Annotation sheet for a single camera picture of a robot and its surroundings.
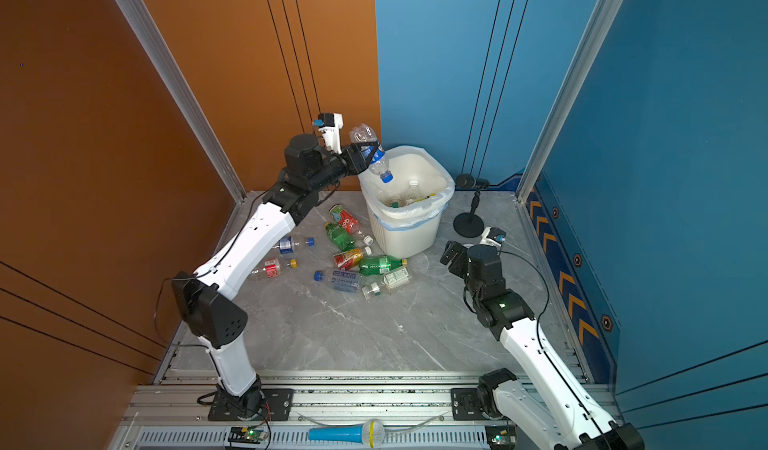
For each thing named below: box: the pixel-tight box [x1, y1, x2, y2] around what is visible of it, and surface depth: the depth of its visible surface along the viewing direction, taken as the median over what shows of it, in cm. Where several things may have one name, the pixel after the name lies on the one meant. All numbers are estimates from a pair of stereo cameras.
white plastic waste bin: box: [358, 145, 455, 259], surface depth 93 cm
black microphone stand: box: [453, 173, 491, 239], surface depth 111 cm
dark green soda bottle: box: [324, 222, 356, 252], surface depth 106 cm
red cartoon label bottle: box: [328, 203, 374, 246], surface depth 107 cm
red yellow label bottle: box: [333, 246, 372, 271], surface depth 97 cm
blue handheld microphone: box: [308, 419, 386, 448], surface depth 69 cm
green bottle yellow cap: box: [358, 255, 408, 276], surface depth 96 cm
